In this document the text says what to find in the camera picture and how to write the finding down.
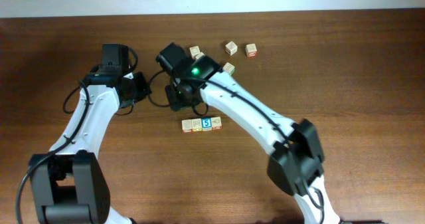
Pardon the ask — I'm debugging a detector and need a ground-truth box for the blue 5 wooden block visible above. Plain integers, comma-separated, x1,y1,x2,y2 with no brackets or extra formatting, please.
201,118,213,132

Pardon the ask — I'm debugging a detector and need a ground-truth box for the plain top wooden block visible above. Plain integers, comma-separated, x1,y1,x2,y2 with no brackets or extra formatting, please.
189,46,201,58

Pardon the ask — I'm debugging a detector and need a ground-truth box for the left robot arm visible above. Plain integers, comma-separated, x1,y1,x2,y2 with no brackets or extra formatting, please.
23,44,149,223

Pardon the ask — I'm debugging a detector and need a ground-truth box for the red striped wooden block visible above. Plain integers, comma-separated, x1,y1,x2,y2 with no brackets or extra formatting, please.
225,41,238,56

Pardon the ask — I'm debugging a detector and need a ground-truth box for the green B wooden block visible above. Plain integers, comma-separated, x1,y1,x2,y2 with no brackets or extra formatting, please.
181,119,193,133

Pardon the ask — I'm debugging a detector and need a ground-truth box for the red lightbulb wooden block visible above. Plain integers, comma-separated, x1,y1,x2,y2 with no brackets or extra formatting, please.
211,116,222,130

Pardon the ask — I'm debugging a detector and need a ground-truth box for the red X wooden block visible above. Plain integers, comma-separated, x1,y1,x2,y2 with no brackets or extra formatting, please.
191,118,203,132

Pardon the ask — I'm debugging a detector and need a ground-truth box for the red U wooden block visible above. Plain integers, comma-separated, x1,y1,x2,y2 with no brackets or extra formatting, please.
245,43,258,57

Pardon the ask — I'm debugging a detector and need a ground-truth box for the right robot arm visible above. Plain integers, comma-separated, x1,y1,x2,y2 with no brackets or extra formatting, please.
156,43,341,223

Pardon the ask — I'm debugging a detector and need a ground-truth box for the green-sided wooden block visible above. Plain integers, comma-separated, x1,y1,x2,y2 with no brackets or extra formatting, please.
222,62,235,76

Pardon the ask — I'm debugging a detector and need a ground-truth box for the tilted wooden block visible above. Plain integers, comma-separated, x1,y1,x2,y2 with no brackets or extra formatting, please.
195,52,205,60

